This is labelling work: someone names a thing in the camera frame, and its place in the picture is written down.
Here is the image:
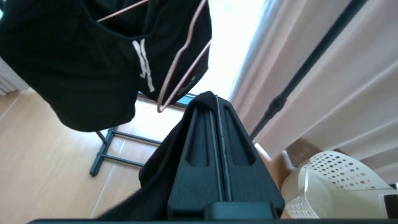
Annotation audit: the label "window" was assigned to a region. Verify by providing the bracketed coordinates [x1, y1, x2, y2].
[136, 0, 265, 110]

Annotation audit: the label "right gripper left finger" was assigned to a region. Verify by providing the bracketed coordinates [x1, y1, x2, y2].
[167, 107, 223, 218]

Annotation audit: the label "black garment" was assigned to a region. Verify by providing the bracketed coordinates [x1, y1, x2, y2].
[99, 91, 218, 220]

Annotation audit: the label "beige curtain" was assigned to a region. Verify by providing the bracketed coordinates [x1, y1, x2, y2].
[229, 0, 398, 184]
[0, 58, 30, 96]

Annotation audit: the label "black shorts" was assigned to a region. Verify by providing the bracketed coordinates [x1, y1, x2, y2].
[0, 0, 213, 132]

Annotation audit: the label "white laundry basket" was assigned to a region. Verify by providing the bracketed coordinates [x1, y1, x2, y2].
[281, 151, 398, 218]

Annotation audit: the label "black clothes rack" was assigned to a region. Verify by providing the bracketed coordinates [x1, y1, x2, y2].
[89, 0, 368, 177]

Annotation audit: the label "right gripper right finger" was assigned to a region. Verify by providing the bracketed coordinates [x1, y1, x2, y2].
[216, 96, 285, 218]

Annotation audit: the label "pink clothes hanger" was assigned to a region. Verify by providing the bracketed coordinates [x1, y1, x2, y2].
[157, 0, 213, 113]
[96, 0, 150, 22]

